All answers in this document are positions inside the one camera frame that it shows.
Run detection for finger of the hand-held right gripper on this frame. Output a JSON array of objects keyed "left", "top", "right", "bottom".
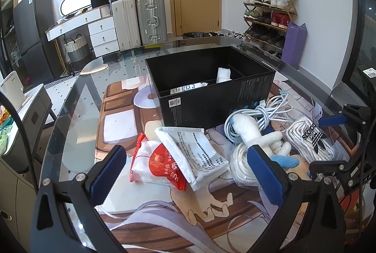
[
  {"left": 308, "top": 147, "right": 368, "bottom": 181},
  {"left": 318, "top": 104, "right": 370, "bottom": 132}
]

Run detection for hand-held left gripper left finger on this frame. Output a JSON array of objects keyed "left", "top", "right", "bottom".
[{"left": 31, "top": 144, "right": 127, "bottom": 253}]

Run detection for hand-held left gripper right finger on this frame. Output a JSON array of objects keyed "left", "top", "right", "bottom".
[{"left": 246, "top": 144, "right": 353, "bottom": 253}]

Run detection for bagged white rope coil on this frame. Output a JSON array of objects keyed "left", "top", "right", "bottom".
[{"left": 231, "top": 142, "right": 265, "bottom": 189}]

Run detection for bagged striped white laces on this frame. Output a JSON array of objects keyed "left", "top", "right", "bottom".
[{"left": 283, "top": 116, "right": 338, "bottom": 162}]

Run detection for red and white plastic bag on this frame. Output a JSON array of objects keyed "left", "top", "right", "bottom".
[{"left": 129, "top": 133, "right": 188, "bottom": 191}]

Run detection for white and blue plush toy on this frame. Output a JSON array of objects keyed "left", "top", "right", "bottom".
[{"left": 230, "top": 116, "right": 301, "bottom": 168}]

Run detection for white charging cable bundle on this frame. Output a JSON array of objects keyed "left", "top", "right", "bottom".
[{"left": 224, "top": 95, "right": 293, "bottom": 142}]

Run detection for white printed plastic packet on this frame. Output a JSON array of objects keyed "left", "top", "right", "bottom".
[{"left": 155, "top": 127, "right": 230, "bottom": 191}]

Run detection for black cardboard box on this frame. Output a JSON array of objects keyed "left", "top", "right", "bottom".
[{"left": 145, "top": 46, "right": 276, "bottom": 130}]

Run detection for orange box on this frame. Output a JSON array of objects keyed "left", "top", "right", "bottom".
[{"left": 338, "top": 194, "right": 368, "bottom": 220}]

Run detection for purple bag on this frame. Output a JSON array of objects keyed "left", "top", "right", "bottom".
[{"left": 280, "top": 21, "right": 308, "bottom": 70}]

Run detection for grey side cabinet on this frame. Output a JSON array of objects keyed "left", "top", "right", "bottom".
[{"left": 0, "top": 83, "right": 54, "bottom": 179}]

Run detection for black and white striped rug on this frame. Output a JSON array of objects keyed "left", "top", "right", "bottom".
[{"left": 44, "top": 71, "right": 87, "bottom": 90}]

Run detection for white cloth roll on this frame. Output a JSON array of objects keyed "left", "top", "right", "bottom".
[{"left": 216, "top": 67, "right": 232, "bottom": 84}]

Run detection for white labelled packet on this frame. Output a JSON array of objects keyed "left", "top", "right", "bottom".
[{"left": 170, "top": 82, "right": 209, "bottom": 95}]

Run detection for wooden shoe rack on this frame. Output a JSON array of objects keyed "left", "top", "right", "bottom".
[{"left": 240, "top": 0, "right": 298, "bottom": 59}]

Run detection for rows of assorted shoes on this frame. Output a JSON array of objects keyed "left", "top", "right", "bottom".
[{"left": 240, "top": 0, "right": 296, "bottom": 58}]

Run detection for white flat panel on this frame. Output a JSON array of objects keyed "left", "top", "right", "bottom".
[{"left": 0, "top": 71, "right": 26, "bottom": 113}]

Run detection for grey and white woven basket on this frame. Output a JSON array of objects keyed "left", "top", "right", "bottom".
[{"left": 63, "top": 34, "right": 91, "bottom": 64}]

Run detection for pile of floor shoes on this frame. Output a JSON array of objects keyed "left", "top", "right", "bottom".
[{"left": 208, "top": 30, "right": 248, "bottom": 41}]

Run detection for white dresser with drawers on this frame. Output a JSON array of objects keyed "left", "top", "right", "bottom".
[{"left": 45, "top": 5, "right": 120, "bottom": 59}]

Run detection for white suitcase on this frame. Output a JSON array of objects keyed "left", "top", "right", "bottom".
[{"left": 111, "top": 0, "right": 142, "bottom": 51}]

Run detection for white bin with black liner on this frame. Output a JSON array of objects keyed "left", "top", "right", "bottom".
[{"left": 182, "top": 32, "right": 208, "bottom": 40}]

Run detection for silver suitcase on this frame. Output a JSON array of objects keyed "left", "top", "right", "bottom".
[{"left": 136, "top": 0, "right": 167, "bottom": 45}]

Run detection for dark grey fridge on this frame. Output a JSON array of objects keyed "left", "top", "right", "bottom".
[{"left": 12, "top": 0, "right": 58, "bottom": 79}]

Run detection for oval mirror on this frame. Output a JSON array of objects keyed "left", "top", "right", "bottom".
[{"left": 60, "top": 0, "right": 95, "bottom": 19}]

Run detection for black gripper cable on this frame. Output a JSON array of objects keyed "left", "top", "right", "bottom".
[{"left": 0, "top": 92, "right": 39, "bottom": 193}]

